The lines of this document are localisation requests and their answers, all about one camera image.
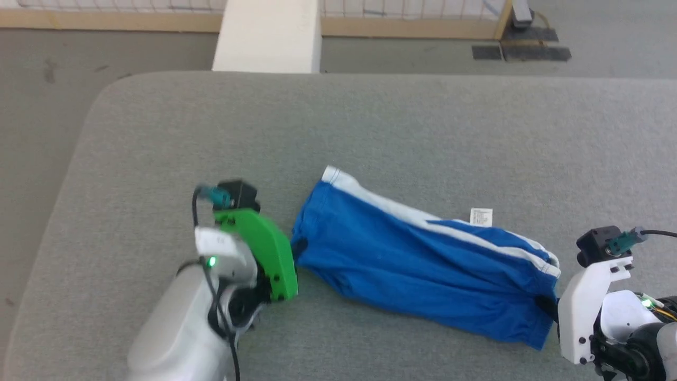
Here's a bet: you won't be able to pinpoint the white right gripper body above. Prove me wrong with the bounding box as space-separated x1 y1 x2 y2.
557 256 634 366

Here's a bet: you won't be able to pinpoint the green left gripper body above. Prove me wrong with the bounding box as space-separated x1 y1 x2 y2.
214 208 300 304

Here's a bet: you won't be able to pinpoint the small black floor mat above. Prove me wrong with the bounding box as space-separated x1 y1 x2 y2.
471 44 504 61

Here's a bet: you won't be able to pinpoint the white rectangular block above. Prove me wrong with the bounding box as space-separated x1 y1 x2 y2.
212 0 323 74

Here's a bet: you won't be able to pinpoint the grey metal panel stand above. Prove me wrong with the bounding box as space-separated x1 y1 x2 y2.
510 0 536 29

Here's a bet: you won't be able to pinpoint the blue shorts with white stripes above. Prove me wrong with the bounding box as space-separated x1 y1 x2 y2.
290 165 562 351

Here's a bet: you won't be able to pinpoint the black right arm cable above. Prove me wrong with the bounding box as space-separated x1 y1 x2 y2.
607 227 677 256

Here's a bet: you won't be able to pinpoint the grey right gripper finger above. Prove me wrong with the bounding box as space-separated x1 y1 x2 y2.
535 295 560 322

